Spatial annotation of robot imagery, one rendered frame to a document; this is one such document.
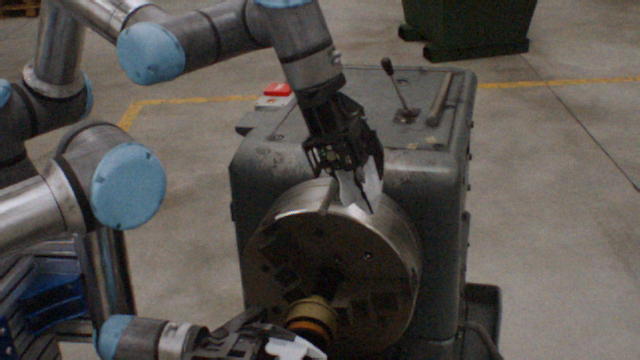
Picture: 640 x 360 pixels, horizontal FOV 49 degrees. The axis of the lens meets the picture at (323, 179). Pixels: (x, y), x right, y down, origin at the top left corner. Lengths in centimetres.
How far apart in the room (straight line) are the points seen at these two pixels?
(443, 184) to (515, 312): 178
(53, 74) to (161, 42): 59
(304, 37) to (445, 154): 50
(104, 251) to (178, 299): 197
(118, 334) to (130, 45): 49
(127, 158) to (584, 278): 256
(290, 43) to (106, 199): 32
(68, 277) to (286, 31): 80
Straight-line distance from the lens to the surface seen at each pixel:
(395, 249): 118
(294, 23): 90
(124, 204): 100
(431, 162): 130
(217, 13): 95
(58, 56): 142
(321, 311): 115
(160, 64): 88
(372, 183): 99
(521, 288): 316
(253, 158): 137
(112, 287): 125
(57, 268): 152
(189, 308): 310
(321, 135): 93
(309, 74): 91
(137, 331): 117
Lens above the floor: 181
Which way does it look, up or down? 27 degrees down
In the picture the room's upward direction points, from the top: 3 degrees counter-clockwise
